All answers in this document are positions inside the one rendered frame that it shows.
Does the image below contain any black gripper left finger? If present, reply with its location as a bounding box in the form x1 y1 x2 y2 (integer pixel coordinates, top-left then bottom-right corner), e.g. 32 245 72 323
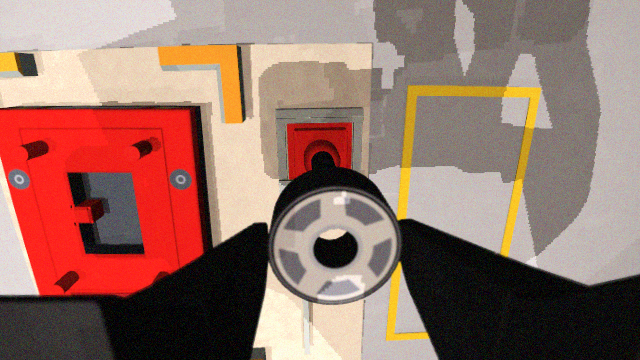
0 222 268 360

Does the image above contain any black tyre wheel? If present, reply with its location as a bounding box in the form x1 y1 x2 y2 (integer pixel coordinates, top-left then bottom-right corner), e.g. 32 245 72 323
267 166 403 305

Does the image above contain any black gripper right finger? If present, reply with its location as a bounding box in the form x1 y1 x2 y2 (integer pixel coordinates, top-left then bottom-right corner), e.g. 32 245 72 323
399 219 640 360

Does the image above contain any yellow rectangular outline on table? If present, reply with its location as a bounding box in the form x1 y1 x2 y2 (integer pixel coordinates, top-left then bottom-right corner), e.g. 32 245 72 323
386 85 541 340

